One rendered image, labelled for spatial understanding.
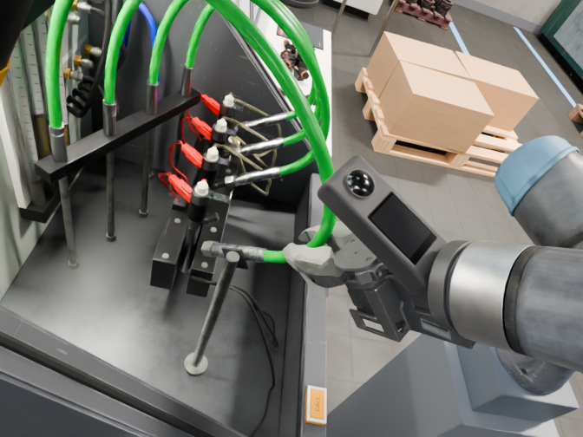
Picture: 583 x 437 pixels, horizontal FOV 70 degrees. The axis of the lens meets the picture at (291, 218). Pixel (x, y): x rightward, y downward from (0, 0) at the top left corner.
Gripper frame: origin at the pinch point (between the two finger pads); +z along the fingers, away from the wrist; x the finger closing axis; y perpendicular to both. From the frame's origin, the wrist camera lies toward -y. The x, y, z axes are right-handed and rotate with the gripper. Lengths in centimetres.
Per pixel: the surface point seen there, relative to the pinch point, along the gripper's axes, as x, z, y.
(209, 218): 1.1, 22.8, -0.7
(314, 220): 23.5, 29.8, 15.6
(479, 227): 183, 100, 134
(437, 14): 463, 262, 39
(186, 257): -2.9, 31.5, 5.6
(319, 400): -4.2, 8.2, 27.4
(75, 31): 6, 44, -35
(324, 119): 18.4, 8.8, -7.1
